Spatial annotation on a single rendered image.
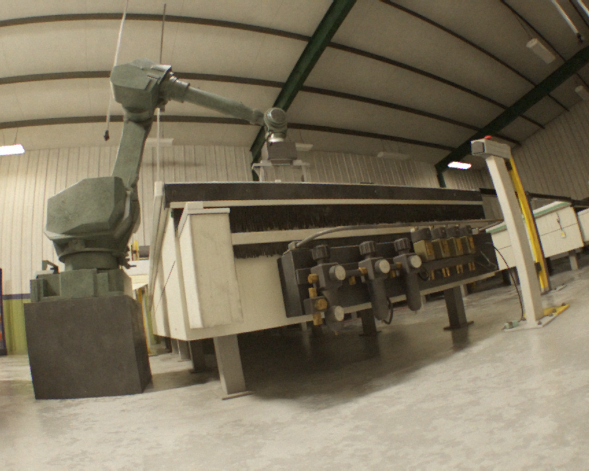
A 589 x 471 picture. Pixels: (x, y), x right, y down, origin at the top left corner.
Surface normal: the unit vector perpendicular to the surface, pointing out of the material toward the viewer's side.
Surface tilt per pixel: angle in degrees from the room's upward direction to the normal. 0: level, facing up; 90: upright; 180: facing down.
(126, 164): 80
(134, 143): 90
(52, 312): 90
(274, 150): 90
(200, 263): 90
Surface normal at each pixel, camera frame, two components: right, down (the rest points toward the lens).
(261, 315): 0.41, -0.28
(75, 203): 0.05, -0.23
